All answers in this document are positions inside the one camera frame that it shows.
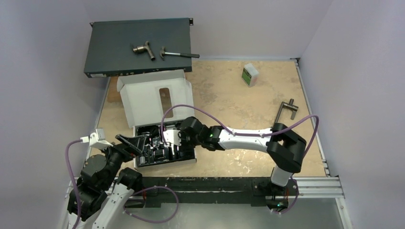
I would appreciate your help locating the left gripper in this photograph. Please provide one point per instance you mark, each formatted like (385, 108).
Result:
(135, 144)

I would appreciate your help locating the white hair clipper kit box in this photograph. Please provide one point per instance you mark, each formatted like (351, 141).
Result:
(155, 104)

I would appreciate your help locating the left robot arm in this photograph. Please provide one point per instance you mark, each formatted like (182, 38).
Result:
(103, 187)

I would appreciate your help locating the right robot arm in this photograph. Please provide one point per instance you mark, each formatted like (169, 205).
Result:
(284, 146)

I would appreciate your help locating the black plastic insert tray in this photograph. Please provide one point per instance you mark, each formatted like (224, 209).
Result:
(157, 153)

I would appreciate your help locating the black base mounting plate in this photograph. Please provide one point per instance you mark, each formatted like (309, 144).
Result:
(254, 191)

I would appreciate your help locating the wooden board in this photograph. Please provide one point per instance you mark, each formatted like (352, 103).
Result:
(112, 91)

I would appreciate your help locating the white foam block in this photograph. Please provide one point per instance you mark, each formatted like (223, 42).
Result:
(250, 75)

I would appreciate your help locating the small claw hammer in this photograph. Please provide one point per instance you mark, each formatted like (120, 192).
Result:
(177, 54)

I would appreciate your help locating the metal pipe tee fitting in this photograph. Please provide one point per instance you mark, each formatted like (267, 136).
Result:
(143, 48)

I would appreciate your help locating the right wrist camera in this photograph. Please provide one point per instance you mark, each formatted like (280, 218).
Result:
(171, 138)

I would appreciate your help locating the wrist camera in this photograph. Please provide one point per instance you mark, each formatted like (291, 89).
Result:
(171, 138)
(96, 139)

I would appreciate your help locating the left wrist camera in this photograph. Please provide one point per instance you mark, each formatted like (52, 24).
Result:
(96, 139)

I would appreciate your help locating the dark rack-mount equipment case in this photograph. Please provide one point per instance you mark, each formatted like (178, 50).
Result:
(119, 48)

